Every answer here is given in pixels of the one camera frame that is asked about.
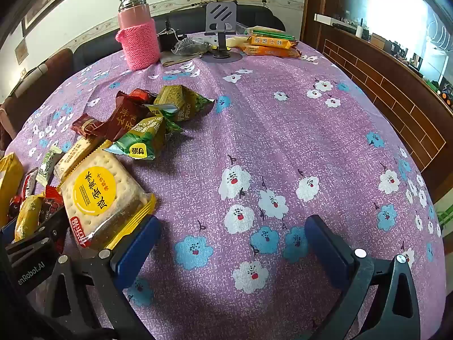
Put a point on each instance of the green and white candy packet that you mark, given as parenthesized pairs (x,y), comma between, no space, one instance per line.
(47,164)

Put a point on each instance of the yellow cardboard box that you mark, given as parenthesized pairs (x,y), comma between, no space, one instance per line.
(9,177)

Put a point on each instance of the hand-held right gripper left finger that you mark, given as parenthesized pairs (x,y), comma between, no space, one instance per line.
(138,251)

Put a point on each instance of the small red candy packet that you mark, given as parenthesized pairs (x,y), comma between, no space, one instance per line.
(30,184)

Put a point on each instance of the brown chair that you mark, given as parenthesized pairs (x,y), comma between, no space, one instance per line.
(39,78)

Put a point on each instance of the black sofa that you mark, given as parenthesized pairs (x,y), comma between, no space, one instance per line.
(95,53)

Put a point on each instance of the red candy packet black label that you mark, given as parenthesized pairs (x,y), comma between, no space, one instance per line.
(51,202)

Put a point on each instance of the cracker packet with yellow label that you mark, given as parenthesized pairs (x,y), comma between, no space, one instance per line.
(102,191)

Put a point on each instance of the brown wooden cabinet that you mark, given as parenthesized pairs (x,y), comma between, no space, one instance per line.
(382,88)

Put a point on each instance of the pink bottle with knitted sleeve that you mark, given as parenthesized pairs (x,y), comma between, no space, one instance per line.
(139,39)

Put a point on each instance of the purple floral tablecloth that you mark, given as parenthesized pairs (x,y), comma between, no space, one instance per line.
(283,148)

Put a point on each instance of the long cracker packet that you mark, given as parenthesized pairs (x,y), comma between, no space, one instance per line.
(76,156)

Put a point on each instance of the pale yellow snack packet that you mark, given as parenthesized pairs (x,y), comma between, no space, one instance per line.
(237,41)

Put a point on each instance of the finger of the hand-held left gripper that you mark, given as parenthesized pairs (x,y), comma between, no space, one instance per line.
(7,232)
(53,225)

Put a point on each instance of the small green snack packet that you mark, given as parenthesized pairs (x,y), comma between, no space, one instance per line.
(166,113)

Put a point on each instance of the small dark red snack packet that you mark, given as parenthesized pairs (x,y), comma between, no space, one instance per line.
(86,125)

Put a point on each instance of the olive green snack packet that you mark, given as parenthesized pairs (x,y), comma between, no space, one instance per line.
(180,101)

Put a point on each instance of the small black box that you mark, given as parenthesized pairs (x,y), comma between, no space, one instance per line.
(168,40)

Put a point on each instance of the brown paper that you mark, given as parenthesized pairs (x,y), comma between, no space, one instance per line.
(177,59)

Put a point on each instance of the green and yellow snack packet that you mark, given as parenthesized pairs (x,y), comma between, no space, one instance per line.
(141,138)

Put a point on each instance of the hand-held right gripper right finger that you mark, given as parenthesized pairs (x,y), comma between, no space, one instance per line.
(325,251)

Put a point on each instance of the shiny dark red snack packet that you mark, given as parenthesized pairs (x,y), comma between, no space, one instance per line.
(125,117)

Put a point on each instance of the green and orange biscuit pack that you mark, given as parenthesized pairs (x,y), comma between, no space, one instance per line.
(270,32)

